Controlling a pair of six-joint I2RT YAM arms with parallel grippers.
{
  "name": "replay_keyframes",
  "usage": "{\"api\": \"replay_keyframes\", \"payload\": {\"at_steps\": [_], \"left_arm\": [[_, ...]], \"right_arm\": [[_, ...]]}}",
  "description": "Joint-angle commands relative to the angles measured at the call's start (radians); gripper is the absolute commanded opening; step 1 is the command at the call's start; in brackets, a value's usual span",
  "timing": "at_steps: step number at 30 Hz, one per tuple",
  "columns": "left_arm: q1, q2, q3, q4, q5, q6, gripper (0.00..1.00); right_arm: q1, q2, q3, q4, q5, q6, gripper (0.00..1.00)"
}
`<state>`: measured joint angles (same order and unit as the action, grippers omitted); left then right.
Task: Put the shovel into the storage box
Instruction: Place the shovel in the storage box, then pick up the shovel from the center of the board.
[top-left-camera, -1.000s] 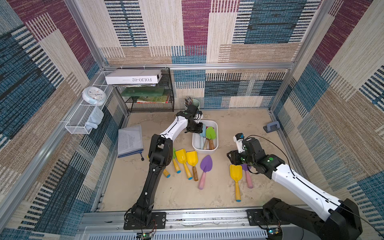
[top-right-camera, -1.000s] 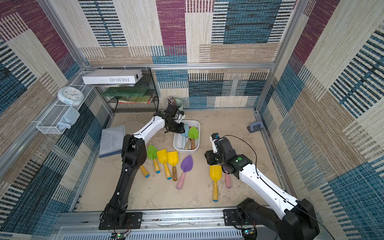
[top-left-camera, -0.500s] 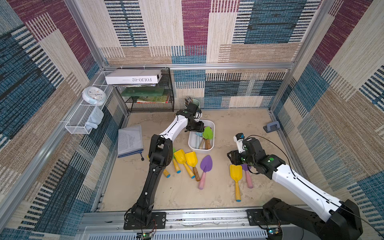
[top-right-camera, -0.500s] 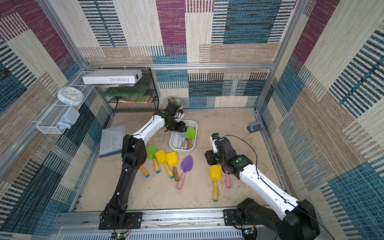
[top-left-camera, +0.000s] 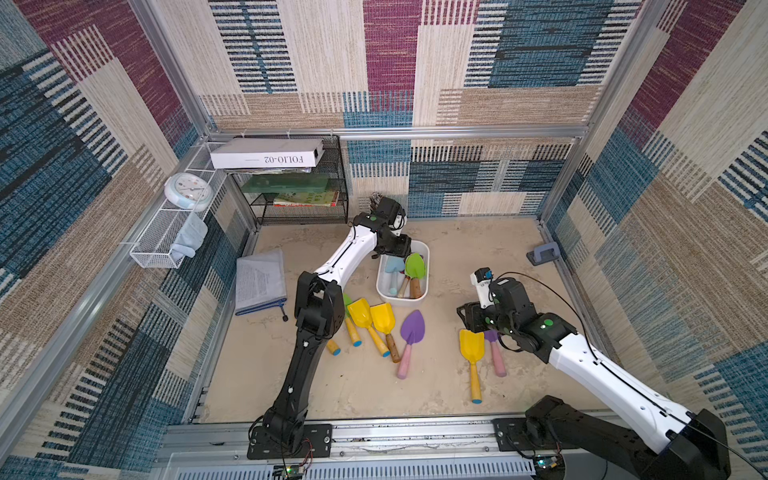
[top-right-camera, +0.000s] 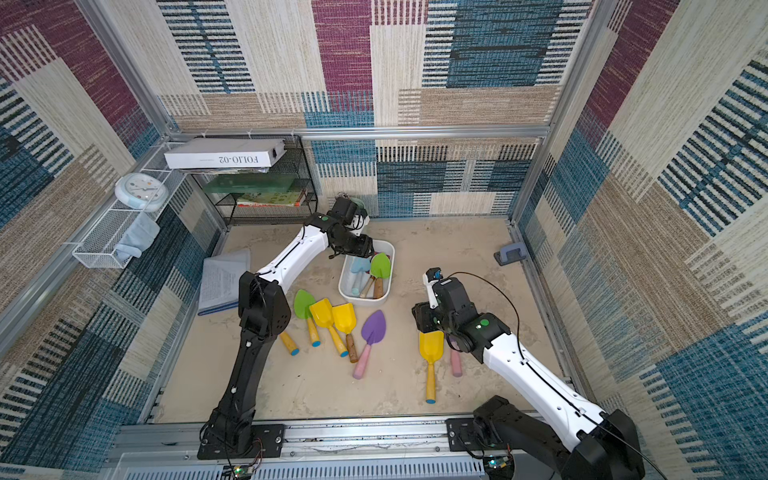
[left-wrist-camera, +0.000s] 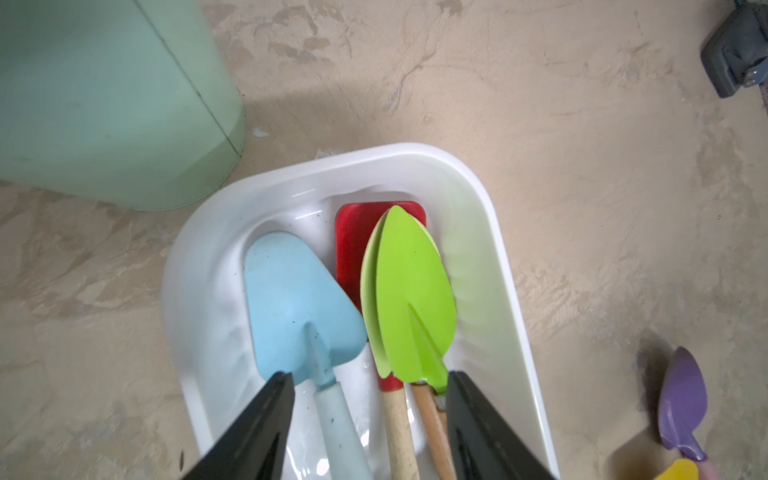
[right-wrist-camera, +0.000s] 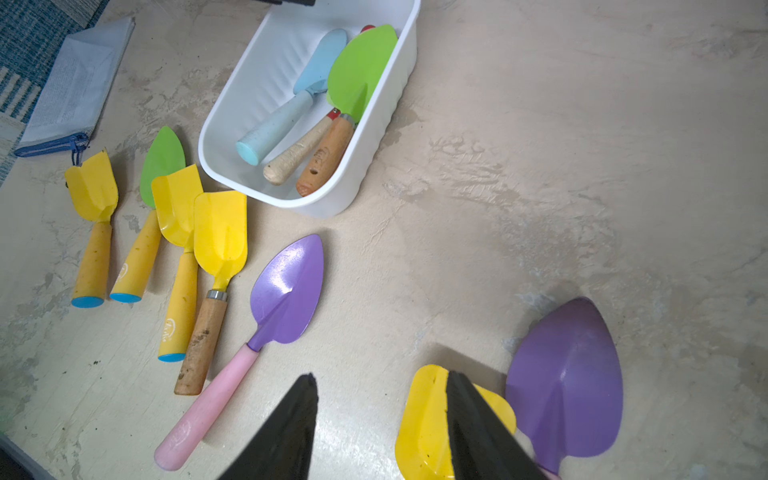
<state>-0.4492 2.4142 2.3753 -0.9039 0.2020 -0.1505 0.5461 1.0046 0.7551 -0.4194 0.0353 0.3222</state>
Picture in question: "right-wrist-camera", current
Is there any yellow shovel wooden handle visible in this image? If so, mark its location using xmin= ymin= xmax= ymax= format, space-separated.
xmin=174 ymin=190 xmax=248 ymax=396

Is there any light blue shovel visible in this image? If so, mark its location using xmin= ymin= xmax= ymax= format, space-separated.
xmin=236 ymin=29 xmax=348 ymax=166

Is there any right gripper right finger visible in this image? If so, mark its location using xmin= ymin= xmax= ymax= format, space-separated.
xmin=446 ymin=370 xmax=545 ymax=479

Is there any purple shovel pink handle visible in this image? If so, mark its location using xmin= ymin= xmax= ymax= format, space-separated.
xmin=154 ymin=234 xmax=325 ymax=471
xmin=505 ymin=297 xmax=624 ymax=479

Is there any yellow shovel blue tip right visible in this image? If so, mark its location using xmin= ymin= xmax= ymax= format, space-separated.
xmin=394 ymin=364 xmax=518 ymax=480

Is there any purple shovel pink handle right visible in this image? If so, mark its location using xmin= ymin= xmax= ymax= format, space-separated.
xmin=505 ymin=297 xmax=624 ymax=479

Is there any red shovel wooden handle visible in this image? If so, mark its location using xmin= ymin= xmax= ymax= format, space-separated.
xmin=262 ymin=24 xmax=377 ymax=186

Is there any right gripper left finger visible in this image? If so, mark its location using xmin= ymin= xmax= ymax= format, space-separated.
xmin=220 ymin=373 xmax=318 ymax=479

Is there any yellow shovel far left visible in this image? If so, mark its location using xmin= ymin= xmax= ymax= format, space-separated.
xmin=65 ymin=150 xmax=119 ymax=309

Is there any green shovel wooden handle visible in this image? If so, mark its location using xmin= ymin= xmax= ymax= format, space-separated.
xmin=296 ymin=24 xmax=398 ymax=197

